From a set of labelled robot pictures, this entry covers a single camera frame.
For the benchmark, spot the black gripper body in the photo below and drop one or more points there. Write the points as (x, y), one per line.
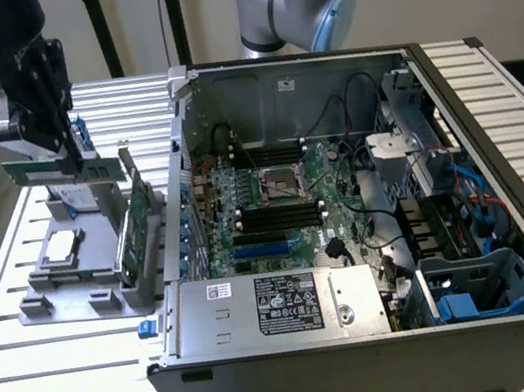
(30, 77)

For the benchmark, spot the black RAM slot bank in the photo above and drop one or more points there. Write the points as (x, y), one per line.
(282, 216)
(267, 154)

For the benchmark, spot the grey power supply unit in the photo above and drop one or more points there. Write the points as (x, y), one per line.
(282, 308)

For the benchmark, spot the green RAM stick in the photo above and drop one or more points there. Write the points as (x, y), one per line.
(100, 171)

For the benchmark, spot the silver CPU chip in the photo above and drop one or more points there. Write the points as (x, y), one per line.
(64, 245)

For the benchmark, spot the green motherboard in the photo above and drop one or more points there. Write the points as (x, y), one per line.
(328, 194)

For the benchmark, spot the disk with blue caddy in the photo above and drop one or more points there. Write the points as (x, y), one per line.
(70, 198)

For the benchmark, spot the green graphics card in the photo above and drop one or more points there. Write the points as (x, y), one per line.
(138, 228)

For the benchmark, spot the black expansion slot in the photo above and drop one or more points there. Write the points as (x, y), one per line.
(250, 266)

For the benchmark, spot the black stand pole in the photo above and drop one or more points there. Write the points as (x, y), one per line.
(175, 18)
(101, 31)

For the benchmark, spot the blue expansion slot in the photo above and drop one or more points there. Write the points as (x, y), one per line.
(262, 252)

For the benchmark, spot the silver metal drive cage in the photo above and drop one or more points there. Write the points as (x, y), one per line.
(408, 129)

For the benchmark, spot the open black PC case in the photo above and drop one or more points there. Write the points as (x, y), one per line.
(373, 364)

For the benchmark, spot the grey parts rack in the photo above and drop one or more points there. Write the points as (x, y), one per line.
(101, 265)

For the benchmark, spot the CPU socket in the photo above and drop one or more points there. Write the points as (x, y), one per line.
(280, 184)

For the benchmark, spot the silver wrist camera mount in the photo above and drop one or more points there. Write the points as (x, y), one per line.
(1, 124)

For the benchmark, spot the blue-grey plastic disk bay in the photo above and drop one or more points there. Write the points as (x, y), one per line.
(481, 284)

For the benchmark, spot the blue plastic clip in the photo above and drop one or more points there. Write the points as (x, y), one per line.
(146, 328)

